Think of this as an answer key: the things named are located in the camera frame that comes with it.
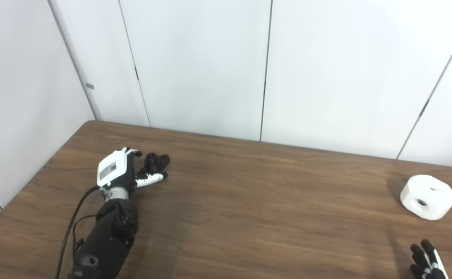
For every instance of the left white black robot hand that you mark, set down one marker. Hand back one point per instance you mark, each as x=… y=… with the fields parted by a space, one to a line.
x=113 y=166

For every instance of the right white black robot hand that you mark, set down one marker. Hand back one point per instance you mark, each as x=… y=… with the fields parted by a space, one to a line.
x=427 y=265

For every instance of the black plastic holder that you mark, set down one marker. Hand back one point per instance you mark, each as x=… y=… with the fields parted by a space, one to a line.
x=154 y=162

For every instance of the round white plastic piece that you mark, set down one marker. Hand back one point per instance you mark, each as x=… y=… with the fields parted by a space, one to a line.
x=435 y=199

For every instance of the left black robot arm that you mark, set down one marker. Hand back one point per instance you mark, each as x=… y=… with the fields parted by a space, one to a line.
x=109 y=236

